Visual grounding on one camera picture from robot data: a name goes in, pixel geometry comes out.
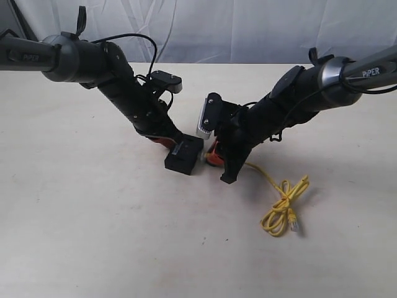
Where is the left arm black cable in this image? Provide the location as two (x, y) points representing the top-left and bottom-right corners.
(74, 4), (174, 109)

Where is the small black box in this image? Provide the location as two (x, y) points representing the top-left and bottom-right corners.
(164, 134), (204, 176)

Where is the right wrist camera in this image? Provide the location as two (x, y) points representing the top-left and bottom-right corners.
(196, 93), (240, 140)

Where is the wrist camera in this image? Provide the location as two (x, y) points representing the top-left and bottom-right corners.
(196, 93), (240, 140)
(150, 70), (182, 94)

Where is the white backdrop curtain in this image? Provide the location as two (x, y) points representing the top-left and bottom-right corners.
(1, 0), (396, 64)

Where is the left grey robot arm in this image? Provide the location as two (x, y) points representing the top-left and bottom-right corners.
(1, 30), (183, 149)

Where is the yellow ethernet cable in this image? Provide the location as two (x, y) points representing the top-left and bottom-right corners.
(198, 149), (310, 238)

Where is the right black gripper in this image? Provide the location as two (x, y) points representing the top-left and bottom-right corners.
(204, 101), (286, 184)

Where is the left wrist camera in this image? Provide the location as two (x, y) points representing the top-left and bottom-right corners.
(150, 70), (182, 94)

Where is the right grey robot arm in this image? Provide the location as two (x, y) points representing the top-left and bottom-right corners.
(197, 46), (396, 184)

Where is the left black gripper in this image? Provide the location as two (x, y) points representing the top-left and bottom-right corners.
(102, 74), (184, 150)

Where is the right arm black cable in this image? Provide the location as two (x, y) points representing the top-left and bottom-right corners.
(269, 46), (397, 143)

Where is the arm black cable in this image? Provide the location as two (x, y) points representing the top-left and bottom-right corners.
(74, 4), (174, 109)
(269, 46), (397, 143)

